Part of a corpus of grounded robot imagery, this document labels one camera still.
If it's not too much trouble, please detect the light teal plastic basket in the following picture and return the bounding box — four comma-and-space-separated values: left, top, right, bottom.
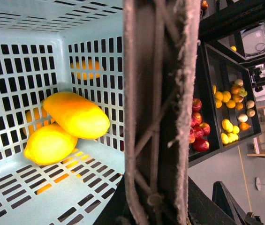
0, 0, 200, 225

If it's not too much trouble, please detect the yellow lemon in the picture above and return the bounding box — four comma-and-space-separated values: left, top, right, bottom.
23, 123, 78, 165

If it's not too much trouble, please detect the black wooden apple crate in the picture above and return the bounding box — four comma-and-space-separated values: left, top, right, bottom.
189, 44, 221, 167

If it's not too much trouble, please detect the yellow mango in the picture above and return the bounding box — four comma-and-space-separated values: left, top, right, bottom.
43, 91, 110, 140

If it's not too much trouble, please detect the dark felt left gripper finger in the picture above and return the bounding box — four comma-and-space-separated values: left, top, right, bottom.
188, 178, 261, 225

